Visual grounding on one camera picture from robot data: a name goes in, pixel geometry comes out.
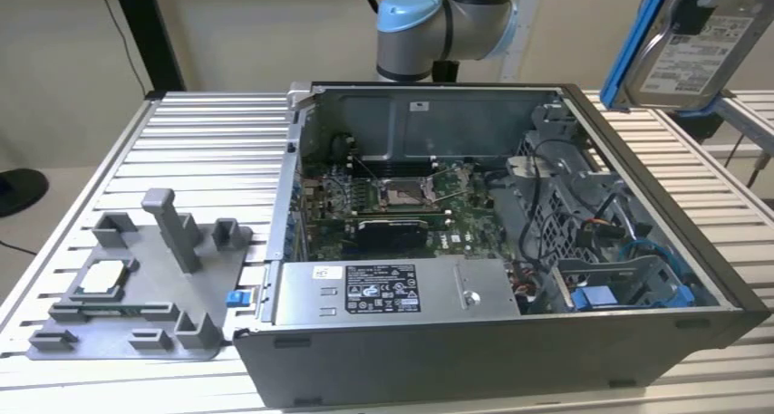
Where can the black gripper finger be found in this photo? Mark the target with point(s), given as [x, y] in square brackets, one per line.
[694, 17]

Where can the hard disk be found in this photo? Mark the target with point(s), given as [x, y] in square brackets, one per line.
[684, 67]

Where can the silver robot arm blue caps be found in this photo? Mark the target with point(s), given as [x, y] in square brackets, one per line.
[411, 38]

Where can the grey metal disk bay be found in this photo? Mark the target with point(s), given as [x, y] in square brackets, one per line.
[562, 205]

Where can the blue disk carrier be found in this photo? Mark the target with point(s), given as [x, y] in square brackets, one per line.
[594, 297]

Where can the black box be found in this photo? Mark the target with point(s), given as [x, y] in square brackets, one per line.
[698, 128]

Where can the locking lever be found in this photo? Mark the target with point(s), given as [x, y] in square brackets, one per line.
[453, 186]

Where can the green motherboard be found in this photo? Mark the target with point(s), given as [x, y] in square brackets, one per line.
[471, 233]

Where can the CPU socket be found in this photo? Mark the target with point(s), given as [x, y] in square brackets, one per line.
[403, 195]

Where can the black RAM slot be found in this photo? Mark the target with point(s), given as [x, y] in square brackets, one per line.
[399, 214]

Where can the black graphics card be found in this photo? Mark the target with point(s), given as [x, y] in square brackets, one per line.
[391, 235]

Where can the open grey PC case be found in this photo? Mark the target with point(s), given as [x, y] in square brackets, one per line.
[423, 364]

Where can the silver power supply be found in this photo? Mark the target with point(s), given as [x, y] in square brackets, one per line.
[302, 296]

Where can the blue case latch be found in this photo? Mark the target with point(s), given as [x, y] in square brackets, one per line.
[237, 298]

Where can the grey parts rack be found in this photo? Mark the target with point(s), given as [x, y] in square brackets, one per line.
[151, 296]

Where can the silver CPU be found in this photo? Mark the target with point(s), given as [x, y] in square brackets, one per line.
[104, 277]

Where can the green RAM stick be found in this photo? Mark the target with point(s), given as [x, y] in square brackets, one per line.
[124, 310]

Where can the black round stand base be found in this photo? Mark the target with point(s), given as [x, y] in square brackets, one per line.
[22, 192]

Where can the black frame post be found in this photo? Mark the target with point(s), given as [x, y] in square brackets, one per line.
[154, 24]

